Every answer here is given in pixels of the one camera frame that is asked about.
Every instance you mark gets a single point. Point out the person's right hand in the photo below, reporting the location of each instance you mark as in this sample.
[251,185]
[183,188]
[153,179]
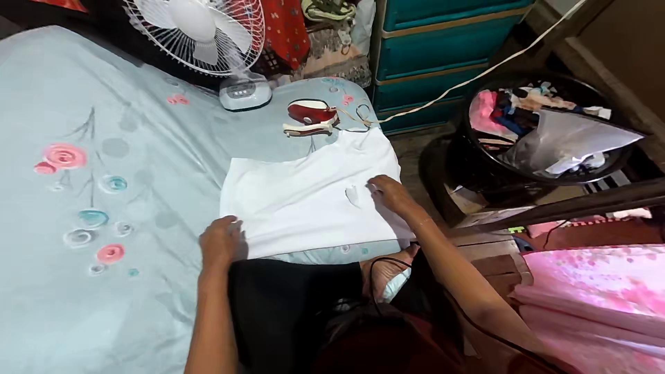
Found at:
[397,198]

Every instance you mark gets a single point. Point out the person's left hand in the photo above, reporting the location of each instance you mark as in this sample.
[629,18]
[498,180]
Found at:
[215,247]

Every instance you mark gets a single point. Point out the person's right fingers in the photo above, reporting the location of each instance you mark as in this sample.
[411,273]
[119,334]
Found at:
[377,184]

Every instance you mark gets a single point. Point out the person's left fingers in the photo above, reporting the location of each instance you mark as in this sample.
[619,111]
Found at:
[232,224]

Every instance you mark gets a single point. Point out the white garment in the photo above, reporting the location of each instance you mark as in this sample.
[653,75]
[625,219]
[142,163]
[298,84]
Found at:
[296,202]

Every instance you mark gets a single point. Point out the person's left forearm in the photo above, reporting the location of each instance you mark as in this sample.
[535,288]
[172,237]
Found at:
[212,322]

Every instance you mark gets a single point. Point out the person's right forearm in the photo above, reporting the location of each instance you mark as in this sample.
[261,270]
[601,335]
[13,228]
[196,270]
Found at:
[467,280]

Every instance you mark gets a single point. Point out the large black round tub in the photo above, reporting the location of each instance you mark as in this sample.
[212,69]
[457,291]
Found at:
[465,166]

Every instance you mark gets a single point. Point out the red and white iron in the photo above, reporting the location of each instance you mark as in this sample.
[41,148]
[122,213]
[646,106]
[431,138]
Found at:
[313,112]

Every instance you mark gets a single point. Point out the light blue floral bedsheet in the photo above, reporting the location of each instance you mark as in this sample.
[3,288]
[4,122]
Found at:
[150,306]

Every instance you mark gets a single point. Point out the pile of mixed clothes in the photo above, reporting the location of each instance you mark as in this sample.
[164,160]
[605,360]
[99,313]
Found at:
[488,114]

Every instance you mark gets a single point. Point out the teal plastic drawer cabinet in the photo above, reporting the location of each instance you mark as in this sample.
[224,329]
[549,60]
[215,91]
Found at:
[431,57]

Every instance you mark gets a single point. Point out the white translucent plastic bag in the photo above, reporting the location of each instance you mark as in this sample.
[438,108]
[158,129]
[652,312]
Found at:
[365,21]

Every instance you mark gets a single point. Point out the person's body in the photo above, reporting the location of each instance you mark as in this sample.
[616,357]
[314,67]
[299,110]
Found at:
[384,348]

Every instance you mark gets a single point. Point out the red patterned cloth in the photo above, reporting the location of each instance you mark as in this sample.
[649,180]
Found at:
[288,31]

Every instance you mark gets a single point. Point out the green rolled cloth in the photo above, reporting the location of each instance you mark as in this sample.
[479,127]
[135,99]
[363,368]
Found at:
[330,10]

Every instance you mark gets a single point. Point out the clear plastic bag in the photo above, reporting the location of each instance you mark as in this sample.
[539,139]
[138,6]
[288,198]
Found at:
[561,140]

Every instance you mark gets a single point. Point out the brown wooden beam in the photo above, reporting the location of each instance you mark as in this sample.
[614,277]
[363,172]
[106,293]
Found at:
[576,206]

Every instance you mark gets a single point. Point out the white electric fan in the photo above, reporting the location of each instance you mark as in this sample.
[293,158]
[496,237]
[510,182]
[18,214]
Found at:
[195,23]

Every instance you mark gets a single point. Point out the pink floral bedding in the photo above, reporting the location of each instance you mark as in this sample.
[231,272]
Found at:
[602,311]

